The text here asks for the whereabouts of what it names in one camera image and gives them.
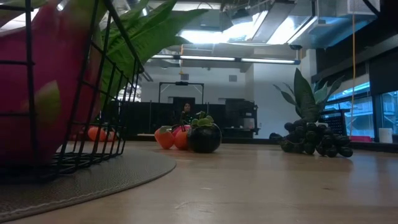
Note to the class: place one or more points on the long ceiling light bar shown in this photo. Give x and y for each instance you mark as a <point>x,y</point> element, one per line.
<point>217,58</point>

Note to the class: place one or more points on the white cylinder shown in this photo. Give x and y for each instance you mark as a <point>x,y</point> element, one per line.
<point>385,135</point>

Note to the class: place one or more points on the round grey placemat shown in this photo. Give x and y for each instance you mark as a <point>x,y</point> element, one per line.
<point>109,177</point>

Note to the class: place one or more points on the white container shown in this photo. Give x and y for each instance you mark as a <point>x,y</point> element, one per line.
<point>248,123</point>

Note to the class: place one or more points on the pink dragon fruit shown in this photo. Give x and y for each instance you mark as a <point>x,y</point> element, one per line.
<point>62,62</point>

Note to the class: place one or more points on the black grape bunch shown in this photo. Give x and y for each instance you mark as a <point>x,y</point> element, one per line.
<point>311,137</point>

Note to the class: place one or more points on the dark mangosteen with green cap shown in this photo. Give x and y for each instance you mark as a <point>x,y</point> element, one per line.
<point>203,140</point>

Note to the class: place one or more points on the black frame stand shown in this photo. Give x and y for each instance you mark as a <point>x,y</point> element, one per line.
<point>181,83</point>

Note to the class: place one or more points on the person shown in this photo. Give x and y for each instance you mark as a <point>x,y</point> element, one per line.
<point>186,109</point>

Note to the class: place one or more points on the red flat object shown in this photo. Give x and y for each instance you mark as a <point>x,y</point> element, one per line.
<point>360,139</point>

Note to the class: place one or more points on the green leafy vegetable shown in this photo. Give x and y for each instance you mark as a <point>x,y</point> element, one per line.
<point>149,34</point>

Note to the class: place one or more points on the black perforated cart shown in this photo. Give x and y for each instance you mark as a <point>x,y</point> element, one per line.
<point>337,124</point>

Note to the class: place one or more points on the small black object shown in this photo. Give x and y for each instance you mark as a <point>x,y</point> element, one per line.
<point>275,135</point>

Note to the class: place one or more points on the black partition row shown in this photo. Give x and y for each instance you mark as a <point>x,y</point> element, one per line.
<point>146,118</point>

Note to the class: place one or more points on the green plant in white pot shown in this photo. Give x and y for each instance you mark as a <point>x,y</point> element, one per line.
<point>303,96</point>

